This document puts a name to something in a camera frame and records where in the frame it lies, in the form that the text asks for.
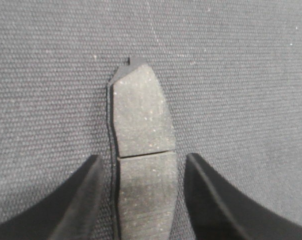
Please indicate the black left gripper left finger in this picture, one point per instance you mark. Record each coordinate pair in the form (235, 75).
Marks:
(69, 213)

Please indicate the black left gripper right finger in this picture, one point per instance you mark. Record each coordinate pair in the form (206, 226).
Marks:
(219, 211)

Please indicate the brake pad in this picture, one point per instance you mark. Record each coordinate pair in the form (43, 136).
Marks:
(144, 184)

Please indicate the dark conveyor belt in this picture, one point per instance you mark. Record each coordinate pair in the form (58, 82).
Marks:
(231, 71)

